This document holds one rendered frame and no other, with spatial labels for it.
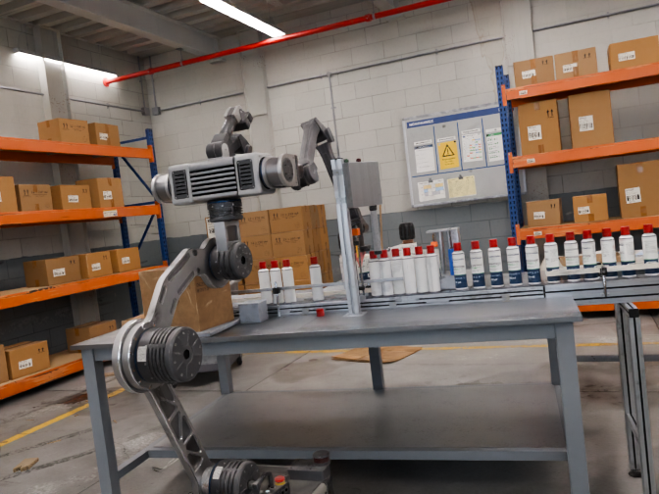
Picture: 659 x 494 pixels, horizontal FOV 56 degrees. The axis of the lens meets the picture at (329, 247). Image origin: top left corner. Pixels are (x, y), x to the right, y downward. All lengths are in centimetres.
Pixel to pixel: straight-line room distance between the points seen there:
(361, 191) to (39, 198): 421
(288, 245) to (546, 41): 348
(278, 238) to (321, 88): 227
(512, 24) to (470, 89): 79
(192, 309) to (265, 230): 377
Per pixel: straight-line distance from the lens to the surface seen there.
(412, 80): 739
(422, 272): 270
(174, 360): 197
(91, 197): 690
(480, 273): 267
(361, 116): 752
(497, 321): 225
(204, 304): 263
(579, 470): 244
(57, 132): 665
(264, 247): 634
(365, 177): 263
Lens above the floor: 127
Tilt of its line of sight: 3 degrees down
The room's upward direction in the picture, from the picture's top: 7 degrees counter-clockwise
